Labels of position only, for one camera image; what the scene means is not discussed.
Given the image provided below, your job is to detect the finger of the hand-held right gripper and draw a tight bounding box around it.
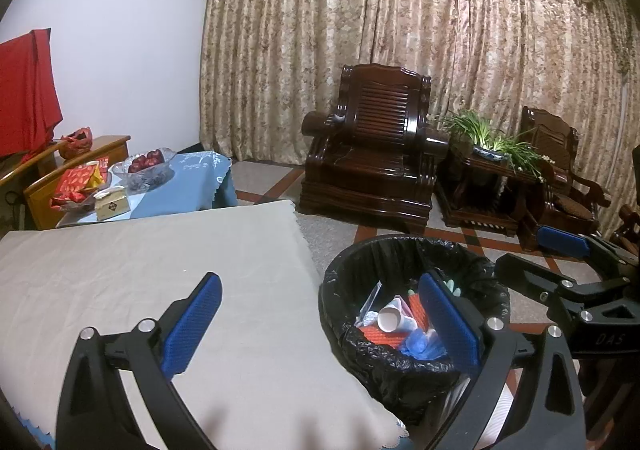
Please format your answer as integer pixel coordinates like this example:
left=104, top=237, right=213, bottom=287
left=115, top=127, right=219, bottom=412
left=535, top=225, right=640, bottom=281
left=494, top=253, right=633, bottom=313

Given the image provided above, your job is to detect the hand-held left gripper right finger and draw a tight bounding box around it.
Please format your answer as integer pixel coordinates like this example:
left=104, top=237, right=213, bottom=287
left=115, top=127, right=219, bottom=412
left=417, top=271, right=588, bottom=450

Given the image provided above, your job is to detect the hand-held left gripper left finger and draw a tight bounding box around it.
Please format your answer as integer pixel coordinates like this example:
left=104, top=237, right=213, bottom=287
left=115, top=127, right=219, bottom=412
left=55, top=273, right=223, bottom=450

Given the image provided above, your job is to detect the blue wrapper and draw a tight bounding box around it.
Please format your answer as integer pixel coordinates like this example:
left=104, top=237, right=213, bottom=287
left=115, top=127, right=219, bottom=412
left=400, top=327, right=446, bottom=361

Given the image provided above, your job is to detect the white paper cup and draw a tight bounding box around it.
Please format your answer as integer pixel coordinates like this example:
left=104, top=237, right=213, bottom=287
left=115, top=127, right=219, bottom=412
left=377, top=297, right=407, bottom=333

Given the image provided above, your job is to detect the orange foam net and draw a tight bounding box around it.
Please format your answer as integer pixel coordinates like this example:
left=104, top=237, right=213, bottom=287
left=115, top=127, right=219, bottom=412
left=360, top=294, right=431, bottom=351

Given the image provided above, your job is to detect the clear plastic wrapper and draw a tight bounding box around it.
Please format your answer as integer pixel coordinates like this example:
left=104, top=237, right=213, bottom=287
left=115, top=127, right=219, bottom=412
left=356, top=280, right=383, bottom=327

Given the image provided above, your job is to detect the trash bin with black bag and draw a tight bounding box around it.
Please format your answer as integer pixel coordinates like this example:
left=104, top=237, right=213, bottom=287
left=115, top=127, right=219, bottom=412
left=319, top=234, right=512, bottom=431

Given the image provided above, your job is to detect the dark wooden armchair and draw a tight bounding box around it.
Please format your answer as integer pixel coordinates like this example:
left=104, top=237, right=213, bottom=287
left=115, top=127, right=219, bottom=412
left=517, top=106, right=612, bottom=251
left=299, top=63, right=451, bottom=235

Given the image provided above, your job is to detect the dark wooden side table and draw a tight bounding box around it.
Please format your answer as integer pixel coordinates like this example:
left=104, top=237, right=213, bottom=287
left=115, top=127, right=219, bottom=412
left=435, top=143, right=543, bottom=237

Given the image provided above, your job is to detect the potted green plant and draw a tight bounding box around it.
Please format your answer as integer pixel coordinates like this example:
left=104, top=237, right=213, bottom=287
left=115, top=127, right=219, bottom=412
left=435, top=109, right=548, bottom=181

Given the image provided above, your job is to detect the gold tissue box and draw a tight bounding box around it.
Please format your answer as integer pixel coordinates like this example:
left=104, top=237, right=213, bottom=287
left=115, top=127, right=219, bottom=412
left=94, top=190, right=130, bottom=222

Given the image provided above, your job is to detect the glass fruit bowl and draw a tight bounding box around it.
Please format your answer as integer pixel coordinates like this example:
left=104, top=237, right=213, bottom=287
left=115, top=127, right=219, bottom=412
left=112, top=147, right=177, bottom=193

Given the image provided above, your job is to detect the red snack packet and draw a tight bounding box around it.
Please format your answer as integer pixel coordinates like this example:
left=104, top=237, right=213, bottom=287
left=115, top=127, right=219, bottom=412
left=50, top=157, right=108, bottom=206

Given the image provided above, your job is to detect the wooden television cabinet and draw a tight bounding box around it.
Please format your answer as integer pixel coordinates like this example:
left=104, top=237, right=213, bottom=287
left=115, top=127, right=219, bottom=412
left=0, top=135, right=131, bottom=231

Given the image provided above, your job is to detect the red plastic bag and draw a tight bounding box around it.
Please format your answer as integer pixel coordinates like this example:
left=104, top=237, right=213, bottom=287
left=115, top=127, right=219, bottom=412
left=59, top=127, right=94, bottom=160

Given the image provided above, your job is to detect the patterned beige curtain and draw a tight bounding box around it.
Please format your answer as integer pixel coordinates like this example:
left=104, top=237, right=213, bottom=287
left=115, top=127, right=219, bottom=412
left=200, top=0, right=640, bottom=231

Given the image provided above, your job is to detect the red cloth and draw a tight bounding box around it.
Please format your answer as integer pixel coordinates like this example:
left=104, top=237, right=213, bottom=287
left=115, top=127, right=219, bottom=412
left=0, top=29, right=64, bottom=157

